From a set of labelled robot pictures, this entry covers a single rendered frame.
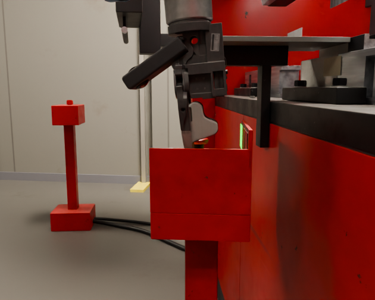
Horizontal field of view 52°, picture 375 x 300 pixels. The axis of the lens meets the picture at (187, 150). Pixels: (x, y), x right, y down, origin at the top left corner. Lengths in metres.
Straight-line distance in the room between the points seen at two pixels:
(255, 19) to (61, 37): 2.45
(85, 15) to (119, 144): 1.22
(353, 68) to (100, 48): 3.12
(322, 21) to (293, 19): 0.13
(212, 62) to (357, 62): 0.29
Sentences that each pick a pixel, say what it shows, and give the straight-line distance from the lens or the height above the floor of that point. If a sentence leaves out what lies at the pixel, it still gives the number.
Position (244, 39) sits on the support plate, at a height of 0.99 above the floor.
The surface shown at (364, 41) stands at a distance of 0.79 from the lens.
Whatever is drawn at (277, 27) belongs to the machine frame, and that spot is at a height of 1.16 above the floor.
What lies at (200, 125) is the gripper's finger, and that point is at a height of 0.84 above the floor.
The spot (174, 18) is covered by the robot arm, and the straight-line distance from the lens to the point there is 0.61.
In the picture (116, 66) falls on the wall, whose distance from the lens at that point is 3.66.
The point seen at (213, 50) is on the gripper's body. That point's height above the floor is 0.96.
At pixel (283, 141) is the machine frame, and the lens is 0.75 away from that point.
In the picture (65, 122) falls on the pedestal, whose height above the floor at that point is 0.70.
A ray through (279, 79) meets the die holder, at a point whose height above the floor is 0.93.
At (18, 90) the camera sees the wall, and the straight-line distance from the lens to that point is 4.06.
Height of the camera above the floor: 0.90
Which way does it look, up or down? 9 degrees down
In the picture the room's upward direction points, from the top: straight up
